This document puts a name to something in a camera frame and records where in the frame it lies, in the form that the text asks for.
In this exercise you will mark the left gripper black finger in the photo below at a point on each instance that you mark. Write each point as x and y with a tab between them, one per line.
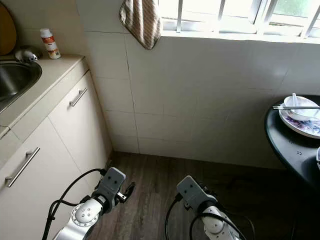
131	190

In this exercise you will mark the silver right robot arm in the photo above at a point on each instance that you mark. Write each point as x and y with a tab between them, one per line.
216	225

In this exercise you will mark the white cabinet door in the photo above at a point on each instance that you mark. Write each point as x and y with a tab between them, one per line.
85	125
30	210

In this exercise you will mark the stainless steel double sink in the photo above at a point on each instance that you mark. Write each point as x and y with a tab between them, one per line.
15	80

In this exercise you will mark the black round table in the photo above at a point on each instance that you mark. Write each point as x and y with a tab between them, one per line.
287	145

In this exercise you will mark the white bottle orange label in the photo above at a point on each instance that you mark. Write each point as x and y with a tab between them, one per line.
50	47

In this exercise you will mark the brown striped hanging towel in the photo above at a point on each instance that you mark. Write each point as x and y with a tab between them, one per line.
141	22

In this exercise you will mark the white floral plate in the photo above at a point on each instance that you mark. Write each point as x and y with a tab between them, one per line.
295	127

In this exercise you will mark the white ceramic spoon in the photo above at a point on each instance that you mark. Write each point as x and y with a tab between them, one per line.
294	98

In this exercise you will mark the round wooden cutting board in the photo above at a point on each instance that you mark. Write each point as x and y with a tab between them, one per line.
6	30

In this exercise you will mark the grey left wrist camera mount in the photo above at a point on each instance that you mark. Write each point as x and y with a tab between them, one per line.
111	181

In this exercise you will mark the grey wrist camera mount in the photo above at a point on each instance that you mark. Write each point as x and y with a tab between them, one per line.
111	181
192	189

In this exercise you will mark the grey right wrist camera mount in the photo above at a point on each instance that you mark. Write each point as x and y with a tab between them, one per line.
192	189

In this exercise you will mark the white window frame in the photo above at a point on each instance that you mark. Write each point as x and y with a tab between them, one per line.
220	25

